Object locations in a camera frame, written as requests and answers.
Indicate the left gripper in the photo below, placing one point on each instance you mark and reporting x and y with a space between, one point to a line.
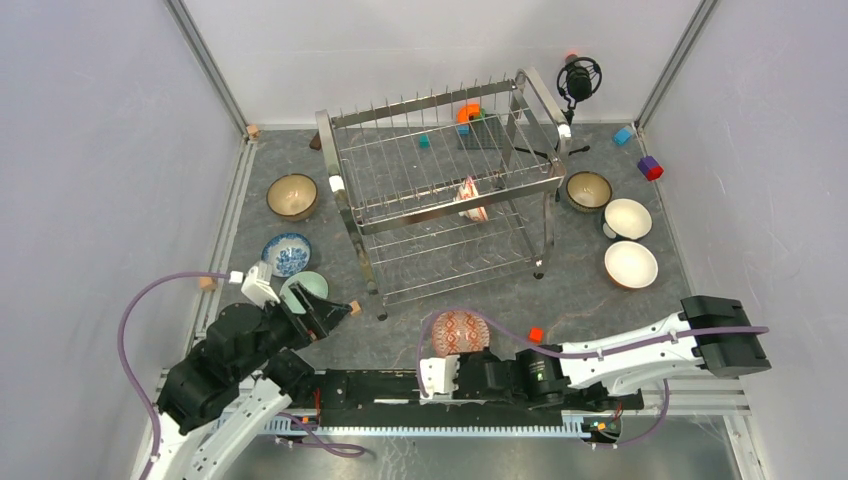
319 319

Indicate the grey building baseplate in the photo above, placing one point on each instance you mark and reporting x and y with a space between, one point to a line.
484 133

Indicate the light blue block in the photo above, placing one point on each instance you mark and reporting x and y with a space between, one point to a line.
623 135

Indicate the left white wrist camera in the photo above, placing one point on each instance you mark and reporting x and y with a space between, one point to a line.
255 284

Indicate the blue rimmed small bowl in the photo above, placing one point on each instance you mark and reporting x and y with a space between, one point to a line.
625 219

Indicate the dark bowl with lattice band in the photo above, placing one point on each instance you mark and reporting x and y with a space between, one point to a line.
588 191

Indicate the red cube block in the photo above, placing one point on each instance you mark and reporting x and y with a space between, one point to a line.
536 335

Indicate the white bowl with orange rim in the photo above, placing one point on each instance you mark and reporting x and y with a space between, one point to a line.
630 265

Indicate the brown block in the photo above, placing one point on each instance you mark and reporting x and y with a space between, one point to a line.
316 143

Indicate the black microphone on tripod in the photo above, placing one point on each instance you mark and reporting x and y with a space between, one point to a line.
577 80

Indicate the copper bowl with floral motif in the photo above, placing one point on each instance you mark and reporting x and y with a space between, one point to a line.
293 197

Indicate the wooden cube at left edge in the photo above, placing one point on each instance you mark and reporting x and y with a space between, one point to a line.
207 283

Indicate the pink patterned bowl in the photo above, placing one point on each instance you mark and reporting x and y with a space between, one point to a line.
459 331

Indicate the steel two-tier dish rack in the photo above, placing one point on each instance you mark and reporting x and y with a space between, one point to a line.
425 222

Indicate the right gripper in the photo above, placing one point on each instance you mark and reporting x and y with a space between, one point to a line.
467 357

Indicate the purple and red block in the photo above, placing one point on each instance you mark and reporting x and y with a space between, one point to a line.
650 168

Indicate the orange arch block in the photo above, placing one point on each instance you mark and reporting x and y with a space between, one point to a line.
469 113

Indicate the white blue floral bowl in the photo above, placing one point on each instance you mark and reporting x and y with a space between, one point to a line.
287 254

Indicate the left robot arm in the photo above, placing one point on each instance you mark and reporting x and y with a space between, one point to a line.
243 338

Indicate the celadon green bowl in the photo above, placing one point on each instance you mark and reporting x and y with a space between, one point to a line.
314 282

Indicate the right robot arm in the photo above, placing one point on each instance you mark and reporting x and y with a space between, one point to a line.
709 333

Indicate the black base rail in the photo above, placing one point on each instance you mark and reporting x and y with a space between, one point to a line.
390 398

